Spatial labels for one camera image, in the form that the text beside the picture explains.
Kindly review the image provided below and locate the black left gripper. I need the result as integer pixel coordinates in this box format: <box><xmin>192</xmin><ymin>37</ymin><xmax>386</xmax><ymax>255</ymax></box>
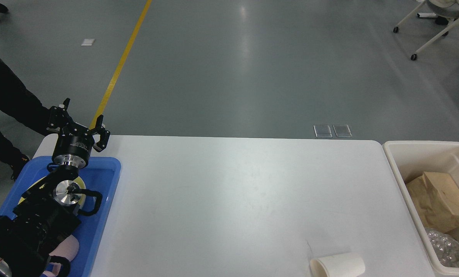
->
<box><xmin>46</xmin><ymin>98</ymin><xmax>111</xmax><ymax>169</ymax></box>

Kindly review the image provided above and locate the brown paper bag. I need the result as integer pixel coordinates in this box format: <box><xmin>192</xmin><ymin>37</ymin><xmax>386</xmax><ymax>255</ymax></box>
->
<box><xmin>406</xmin><ymin>172</ymin><xmax>459</xmax><ymax>233</ymax></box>

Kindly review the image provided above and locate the aluminium foil sheet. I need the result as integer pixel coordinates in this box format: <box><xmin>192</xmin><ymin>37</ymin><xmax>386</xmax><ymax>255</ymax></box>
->
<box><xmin>424</xmin><ymin>227</ymin><xmax>459</xmax><ymax>267</ymax></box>

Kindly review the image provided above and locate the yellow plate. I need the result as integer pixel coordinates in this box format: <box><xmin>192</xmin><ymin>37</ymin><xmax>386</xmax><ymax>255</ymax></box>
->
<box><xmin>13</xmin><ymin>172</ymin><xmax>89</xmax><ymax>219</ymax></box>

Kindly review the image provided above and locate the pink mug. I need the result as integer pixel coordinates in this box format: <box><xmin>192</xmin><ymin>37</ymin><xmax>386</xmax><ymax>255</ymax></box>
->
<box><xmin>43</xmin><ymin>235</ymin><xmax>79</xmax><ymax>277</ymax></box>

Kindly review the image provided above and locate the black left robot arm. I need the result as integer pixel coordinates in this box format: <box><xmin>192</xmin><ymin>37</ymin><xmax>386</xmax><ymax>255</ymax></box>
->
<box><xmin>0</xmin><ymin>98</ymin><xmax>110</xmax><ymax>277</ymax></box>

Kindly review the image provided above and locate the blue plastic tray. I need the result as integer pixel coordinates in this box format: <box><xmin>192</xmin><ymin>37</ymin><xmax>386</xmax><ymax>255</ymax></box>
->
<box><xmin>0</xmin><ymin>156</ymin><xmax>121</xmax><ymax>277</ymax></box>

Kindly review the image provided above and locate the beige plastic bin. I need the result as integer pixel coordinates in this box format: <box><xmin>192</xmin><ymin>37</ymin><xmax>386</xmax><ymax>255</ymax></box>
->
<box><xmin>383</xmin><ymin>141</ymin><xmax>459</xmax><ymax>277</ymax></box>

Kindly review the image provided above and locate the person in black clothes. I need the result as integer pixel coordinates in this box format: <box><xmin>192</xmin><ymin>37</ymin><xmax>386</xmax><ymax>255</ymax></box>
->
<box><xmin>0</xmin><ymin>58</ymin><xmax>51</xmax><ymax>180</ymax></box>

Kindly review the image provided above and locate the white paper cup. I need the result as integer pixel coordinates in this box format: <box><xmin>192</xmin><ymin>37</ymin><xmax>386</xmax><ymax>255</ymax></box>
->
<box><xmin>309</xmin><ymin>252</ymin><xmax>366</xmax><ymax>277</ymax></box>

